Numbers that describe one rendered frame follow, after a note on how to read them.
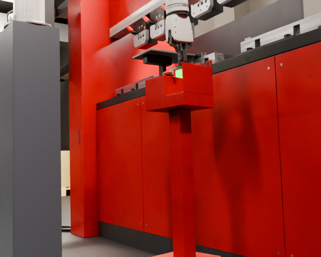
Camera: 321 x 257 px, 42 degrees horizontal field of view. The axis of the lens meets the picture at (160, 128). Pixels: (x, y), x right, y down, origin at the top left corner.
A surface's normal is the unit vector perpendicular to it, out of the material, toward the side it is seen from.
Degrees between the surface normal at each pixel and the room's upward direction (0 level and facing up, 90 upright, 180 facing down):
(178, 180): 90
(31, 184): 90
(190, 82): 90
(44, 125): 90
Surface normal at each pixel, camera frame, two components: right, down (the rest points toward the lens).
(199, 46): -0.85, -0.02
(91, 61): 0.53, -0.09
